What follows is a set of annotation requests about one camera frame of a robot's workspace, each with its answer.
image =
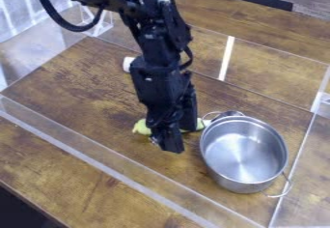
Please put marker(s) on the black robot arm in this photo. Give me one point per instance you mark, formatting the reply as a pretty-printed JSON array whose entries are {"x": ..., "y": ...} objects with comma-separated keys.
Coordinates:
[{"x": 159, "y": 30}]

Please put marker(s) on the red and white toy mushroom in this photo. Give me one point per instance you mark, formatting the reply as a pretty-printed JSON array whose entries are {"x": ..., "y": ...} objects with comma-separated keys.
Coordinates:
[{"x": 127, "y": 62}]

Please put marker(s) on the clear acrylic enclosure wall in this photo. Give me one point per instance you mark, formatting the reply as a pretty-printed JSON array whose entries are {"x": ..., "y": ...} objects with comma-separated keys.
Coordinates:
[{"x": 76, "y": 164}]

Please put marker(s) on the green handled metal spoon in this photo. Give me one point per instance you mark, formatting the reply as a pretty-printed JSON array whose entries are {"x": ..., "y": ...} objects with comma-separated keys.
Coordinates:
[{"x": 143, "y": 127}]

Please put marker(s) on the clear acrylic triangle bracket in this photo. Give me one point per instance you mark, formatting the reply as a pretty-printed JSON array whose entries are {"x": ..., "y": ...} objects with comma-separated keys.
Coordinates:
[{"x": 103, "y": 25}]

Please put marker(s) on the stainless steel pot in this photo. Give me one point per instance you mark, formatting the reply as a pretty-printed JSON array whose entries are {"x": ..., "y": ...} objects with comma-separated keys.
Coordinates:
[{"x": 244, "y": 154}]

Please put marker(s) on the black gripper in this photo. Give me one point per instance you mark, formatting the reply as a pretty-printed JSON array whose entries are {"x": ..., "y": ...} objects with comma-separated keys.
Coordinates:
[{"x": 163, "y": 91}]

